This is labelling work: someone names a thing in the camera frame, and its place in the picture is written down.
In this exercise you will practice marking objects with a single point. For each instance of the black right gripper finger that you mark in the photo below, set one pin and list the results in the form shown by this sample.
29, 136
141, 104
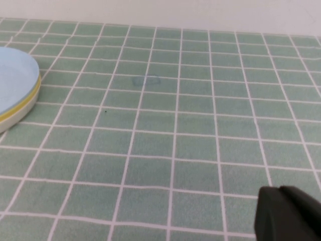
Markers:
288, 216

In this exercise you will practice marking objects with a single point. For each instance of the yellow round plate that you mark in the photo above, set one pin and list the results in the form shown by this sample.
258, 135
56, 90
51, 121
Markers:
38, 86

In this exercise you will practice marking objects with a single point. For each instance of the light blue round plate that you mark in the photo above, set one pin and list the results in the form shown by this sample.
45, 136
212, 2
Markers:
12, 80

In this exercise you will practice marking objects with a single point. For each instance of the white round plate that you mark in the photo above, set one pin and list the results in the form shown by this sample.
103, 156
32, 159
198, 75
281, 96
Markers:
25, 113

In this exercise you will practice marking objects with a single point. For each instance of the green checked tablecloth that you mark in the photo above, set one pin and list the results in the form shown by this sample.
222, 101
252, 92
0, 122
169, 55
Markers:
175, 125

